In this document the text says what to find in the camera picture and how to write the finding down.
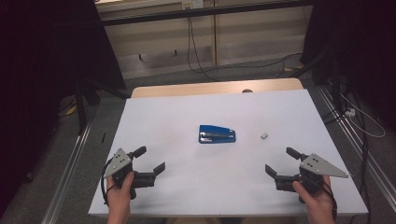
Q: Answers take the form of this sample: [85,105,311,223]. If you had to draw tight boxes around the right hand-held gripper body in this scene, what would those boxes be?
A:
[275,153,349,204]

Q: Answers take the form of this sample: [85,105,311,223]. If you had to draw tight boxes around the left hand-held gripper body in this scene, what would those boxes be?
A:
[103,147,156,200]

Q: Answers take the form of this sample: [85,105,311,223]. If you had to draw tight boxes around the blue stapler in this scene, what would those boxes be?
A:
[198,124,237,145]

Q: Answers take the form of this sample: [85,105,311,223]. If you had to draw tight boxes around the person's right hand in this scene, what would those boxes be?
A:
[292,175,336,213]

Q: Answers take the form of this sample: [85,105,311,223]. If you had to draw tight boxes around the person's left hand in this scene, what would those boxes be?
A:
[106,171,135,208]

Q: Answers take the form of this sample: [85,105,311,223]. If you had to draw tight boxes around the black stand legs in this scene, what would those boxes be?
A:
[74,77,129,135]

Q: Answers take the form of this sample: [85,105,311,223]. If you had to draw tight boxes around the black curtain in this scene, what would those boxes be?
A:
[300,0,396,132]
[0,0,127,218]

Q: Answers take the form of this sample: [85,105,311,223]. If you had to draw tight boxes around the black horizontal bar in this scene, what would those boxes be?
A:
[98,0,314,28]

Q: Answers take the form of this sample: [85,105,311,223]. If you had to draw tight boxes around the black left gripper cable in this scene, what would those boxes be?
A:
[100,158,116,207]

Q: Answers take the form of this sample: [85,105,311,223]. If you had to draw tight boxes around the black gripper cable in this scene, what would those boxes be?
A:
[100,158,116,207]
[322,181,339,222]

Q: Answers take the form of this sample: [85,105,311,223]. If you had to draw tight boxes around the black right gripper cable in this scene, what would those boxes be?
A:
[322,181,339,222]

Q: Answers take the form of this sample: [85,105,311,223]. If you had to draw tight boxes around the aluminium floor rail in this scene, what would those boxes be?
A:
[317,86,396,214]
[40,119,93,224]

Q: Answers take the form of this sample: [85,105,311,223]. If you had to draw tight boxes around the white floor cable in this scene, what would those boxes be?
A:
[340,92,387,139]

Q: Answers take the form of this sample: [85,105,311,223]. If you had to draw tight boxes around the black floor cable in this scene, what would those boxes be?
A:
[214,51,304,79]

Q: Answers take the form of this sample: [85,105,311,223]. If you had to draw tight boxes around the black hanging cable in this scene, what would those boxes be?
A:
[186,8,220,82]

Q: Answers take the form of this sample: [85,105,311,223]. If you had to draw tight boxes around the white wall socket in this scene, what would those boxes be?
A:
[181,0,205,10]

